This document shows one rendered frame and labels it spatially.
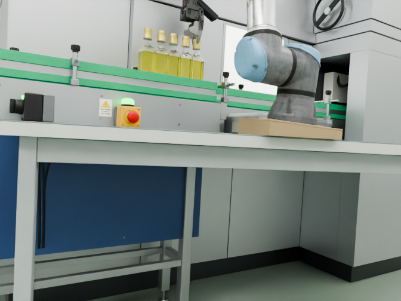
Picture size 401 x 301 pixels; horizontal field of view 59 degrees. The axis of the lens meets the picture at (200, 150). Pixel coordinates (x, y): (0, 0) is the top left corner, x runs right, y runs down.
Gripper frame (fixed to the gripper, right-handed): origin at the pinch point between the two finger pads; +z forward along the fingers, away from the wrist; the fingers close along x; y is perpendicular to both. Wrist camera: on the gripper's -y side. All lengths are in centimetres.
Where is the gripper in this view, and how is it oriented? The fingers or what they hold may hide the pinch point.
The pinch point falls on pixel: (197, 42)
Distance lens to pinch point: 163.4
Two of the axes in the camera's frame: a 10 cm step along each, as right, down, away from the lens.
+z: -0.6, 10.0, 0.3
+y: -9.0, -0.3, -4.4
